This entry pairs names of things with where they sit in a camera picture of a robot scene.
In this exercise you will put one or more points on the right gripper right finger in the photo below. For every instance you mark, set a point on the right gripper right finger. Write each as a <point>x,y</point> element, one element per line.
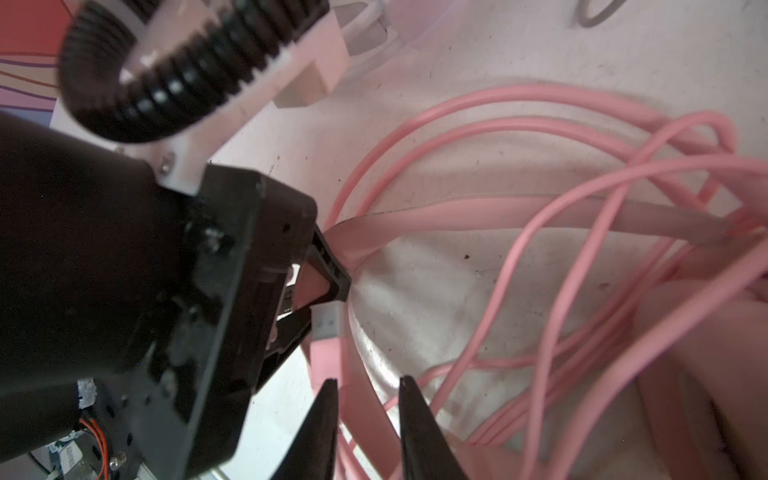
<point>425,451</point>

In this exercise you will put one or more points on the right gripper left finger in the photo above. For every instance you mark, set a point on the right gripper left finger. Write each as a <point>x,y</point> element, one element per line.
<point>312,454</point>

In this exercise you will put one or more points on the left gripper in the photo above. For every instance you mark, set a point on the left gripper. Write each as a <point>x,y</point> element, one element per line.
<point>165,300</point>

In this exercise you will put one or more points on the pink cat-ear headphones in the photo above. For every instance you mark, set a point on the pink cat-ear headphones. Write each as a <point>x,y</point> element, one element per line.
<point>422,278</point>

